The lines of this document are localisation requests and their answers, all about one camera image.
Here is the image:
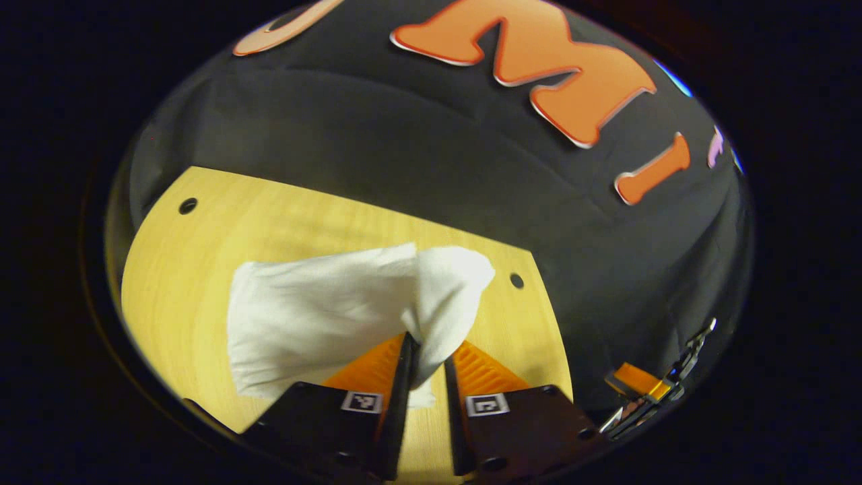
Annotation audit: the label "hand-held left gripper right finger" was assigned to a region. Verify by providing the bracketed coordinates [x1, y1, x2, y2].
[443, 340, 610, 482]

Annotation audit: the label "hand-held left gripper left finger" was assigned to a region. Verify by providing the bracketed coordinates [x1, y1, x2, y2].
[242, 331, 422, 482]

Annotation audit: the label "white jeans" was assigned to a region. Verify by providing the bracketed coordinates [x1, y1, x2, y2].
[227, 242, 497, 408]

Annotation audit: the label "black backdrop cloth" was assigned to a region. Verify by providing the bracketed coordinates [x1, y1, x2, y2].
[128, 0, 755, 412]

